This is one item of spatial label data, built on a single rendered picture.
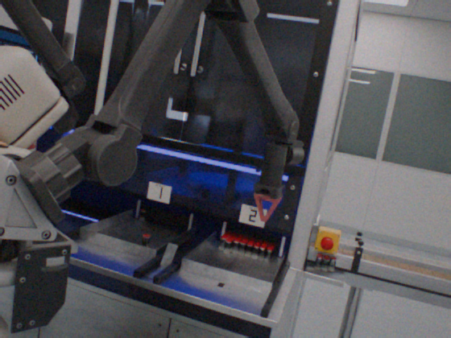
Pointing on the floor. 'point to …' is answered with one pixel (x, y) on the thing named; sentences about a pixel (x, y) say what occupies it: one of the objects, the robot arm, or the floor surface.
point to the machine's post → (319, 152)
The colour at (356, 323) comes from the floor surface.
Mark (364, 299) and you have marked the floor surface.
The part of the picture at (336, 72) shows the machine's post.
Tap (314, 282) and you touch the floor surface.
